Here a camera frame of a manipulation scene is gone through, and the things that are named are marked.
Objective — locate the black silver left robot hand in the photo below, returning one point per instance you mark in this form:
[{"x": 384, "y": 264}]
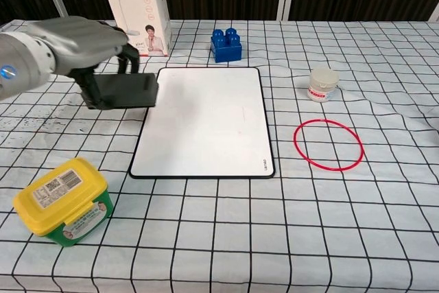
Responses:
[{"x": 85, "y": 44}]

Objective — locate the grey whiteboard eraser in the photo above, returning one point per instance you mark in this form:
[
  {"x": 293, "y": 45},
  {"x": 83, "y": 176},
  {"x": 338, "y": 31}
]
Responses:
[{"x": 130, "y": 90}]

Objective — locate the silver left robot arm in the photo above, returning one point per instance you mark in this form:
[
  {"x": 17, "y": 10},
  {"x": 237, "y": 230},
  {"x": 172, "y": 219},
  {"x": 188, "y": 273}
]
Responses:
[{"x": 24, "y": 63}]

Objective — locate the white desk lamp box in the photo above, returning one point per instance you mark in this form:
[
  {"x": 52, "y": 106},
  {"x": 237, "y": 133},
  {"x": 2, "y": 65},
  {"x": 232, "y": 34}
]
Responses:
[{"x": 133, "y": 1}]

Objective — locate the blue toy building block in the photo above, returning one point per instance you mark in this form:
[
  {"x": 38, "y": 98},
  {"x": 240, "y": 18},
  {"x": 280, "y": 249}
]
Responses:
[{"x": 226, "y": 47}]

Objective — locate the green container with yellow lid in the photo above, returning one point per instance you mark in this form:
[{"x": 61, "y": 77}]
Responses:
[{"x": 58, "y": 200}]

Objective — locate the small white plastic jar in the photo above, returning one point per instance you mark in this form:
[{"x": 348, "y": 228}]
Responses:
[{"x": 322, "y": 85}]

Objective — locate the white checkered tablecloth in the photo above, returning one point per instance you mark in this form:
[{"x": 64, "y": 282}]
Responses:
[{"x": 240, "y": 231}]

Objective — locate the white whiteboard with black frame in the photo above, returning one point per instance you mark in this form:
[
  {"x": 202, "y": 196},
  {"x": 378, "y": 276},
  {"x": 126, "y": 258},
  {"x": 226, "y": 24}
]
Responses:
[{"x": 209, "y": 125}]

